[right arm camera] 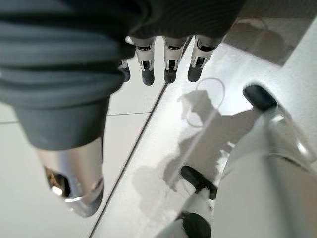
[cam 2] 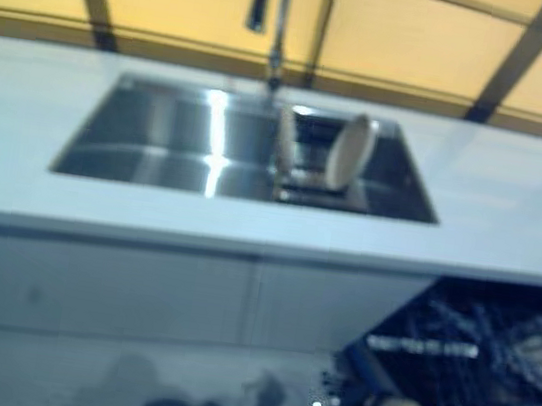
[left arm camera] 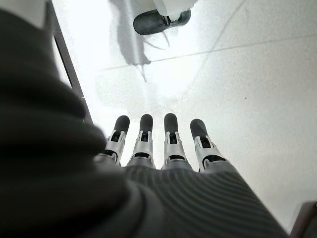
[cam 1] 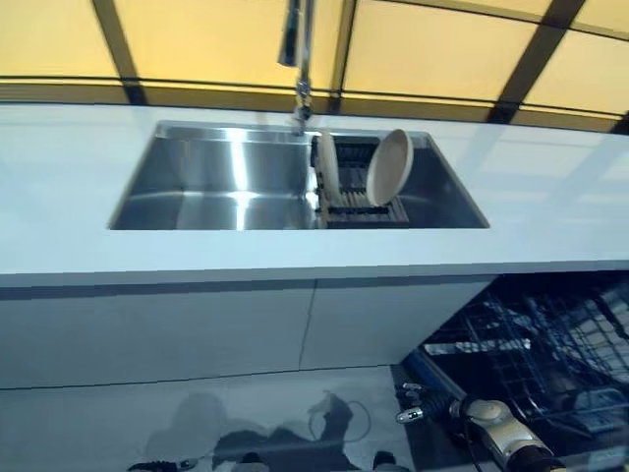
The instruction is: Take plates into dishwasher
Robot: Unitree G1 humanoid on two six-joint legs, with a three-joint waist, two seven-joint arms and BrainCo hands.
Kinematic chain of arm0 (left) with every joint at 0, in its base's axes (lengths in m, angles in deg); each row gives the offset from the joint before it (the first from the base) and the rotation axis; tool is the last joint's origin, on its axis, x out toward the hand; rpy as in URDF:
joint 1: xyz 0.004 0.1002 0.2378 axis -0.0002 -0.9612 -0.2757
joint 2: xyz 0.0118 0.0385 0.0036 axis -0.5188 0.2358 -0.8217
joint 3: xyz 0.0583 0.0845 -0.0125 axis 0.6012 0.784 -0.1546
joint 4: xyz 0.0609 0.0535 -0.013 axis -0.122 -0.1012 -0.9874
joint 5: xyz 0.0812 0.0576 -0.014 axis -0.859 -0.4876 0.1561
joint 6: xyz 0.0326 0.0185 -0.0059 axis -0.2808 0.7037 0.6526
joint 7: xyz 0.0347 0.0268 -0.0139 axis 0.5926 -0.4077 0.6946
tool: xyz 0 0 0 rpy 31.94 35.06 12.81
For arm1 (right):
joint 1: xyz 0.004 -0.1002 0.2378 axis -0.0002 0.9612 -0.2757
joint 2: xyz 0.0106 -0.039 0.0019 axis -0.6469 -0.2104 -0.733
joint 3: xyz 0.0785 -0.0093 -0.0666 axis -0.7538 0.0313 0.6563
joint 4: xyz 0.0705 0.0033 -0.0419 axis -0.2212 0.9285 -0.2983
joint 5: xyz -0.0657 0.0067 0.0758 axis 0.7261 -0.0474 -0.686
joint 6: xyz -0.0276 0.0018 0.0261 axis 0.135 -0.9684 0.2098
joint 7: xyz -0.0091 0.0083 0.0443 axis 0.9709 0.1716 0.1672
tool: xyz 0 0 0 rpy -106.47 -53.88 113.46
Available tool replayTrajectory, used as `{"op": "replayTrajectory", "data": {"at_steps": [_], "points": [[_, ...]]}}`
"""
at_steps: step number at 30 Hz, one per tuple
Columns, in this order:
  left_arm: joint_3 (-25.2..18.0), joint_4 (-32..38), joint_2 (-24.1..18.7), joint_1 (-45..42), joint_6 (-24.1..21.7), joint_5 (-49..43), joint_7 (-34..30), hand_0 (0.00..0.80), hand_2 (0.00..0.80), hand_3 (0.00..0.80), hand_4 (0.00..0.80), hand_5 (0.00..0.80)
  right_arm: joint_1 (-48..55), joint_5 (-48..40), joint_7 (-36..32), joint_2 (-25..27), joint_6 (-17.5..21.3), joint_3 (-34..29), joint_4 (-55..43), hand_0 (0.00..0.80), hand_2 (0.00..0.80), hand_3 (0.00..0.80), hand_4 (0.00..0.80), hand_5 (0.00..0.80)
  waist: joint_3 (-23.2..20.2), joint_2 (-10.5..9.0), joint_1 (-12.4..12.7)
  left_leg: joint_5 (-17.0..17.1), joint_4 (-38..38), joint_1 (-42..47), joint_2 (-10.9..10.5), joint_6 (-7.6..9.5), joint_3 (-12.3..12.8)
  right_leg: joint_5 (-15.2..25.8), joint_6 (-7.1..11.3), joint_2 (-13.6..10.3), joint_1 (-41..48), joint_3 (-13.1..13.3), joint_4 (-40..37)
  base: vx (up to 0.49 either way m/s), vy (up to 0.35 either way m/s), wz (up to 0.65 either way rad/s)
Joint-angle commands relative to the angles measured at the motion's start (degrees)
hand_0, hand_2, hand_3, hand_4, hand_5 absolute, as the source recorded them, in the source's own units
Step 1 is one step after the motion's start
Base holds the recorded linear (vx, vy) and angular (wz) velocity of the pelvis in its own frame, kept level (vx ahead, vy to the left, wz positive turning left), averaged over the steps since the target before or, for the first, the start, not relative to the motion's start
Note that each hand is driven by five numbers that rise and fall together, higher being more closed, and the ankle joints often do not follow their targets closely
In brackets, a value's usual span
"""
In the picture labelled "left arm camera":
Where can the dark brown furniture corner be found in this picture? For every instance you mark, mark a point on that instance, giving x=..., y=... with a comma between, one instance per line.
x=307, y=223

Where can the black robot left foot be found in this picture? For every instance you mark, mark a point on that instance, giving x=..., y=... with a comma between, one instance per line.
x=148, y=23

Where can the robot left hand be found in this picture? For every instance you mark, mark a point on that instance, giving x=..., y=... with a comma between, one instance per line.
x=74, y=186

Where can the dark cabinet plinth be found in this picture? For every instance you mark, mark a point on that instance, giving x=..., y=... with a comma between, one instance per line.
x=75, y=79

